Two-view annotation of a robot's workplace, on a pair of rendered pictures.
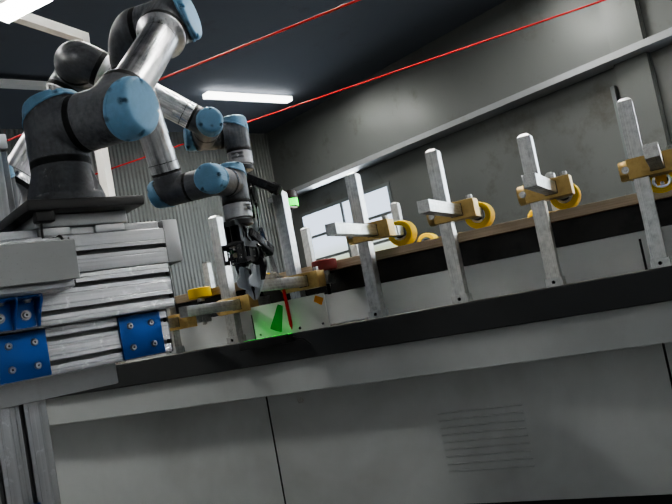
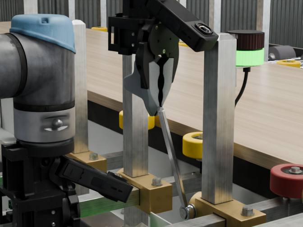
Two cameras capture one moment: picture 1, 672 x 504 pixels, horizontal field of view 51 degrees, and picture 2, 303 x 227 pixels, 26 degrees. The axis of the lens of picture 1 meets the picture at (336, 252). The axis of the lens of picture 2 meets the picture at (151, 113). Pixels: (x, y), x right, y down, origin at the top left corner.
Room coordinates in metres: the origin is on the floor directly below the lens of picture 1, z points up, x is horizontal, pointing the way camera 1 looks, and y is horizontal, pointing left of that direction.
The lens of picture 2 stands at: (1.26, -0.29, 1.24)
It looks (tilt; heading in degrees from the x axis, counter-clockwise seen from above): 13 degrees down; 32
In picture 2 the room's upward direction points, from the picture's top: straight up
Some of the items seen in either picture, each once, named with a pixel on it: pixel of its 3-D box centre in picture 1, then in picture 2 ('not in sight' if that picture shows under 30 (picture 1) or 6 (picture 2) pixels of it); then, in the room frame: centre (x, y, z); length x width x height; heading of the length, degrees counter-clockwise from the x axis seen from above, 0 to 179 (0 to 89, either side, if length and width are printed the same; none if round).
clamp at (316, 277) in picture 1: (302, 282); (226, 218); (2.15, 0.12, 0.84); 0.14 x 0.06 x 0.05; 64
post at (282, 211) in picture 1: (293, 267); (217, 185); (2.16, 0.14, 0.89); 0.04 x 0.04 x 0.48; 64
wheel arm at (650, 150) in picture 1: (655, 159); not in sight; (1.61, -0.75, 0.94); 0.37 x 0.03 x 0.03; 154
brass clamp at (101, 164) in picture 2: (175, 322); (82, 163); (2.37, 0.57, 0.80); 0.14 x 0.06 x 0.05; 64
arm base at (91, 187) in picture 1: (64, 185); not in sight; (1.40, 0.51, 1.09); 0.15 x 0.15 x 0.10
